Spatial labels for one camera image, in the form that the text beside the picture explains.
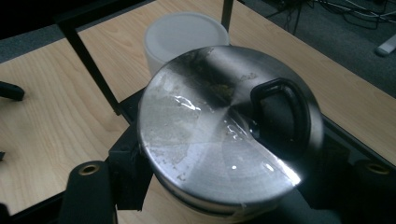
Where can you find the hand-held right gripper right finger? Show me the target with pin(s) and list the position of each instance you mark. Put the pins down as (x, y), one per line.
(367, 193)

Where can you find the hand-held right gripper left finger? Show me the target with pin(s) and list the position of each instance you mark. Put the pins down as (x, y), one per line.
(93, 193)

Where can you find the black two-tier metal rack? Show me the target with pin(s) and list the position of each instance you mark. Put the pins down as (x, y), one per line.
(93, 71)

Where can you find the white-lid jar amber contents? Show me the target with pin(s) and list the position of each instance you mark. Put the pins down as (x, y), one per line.
(183, 34)

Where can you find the white metal stand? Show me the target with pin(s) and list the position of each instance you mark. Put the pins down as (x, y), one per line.
(386, 46)

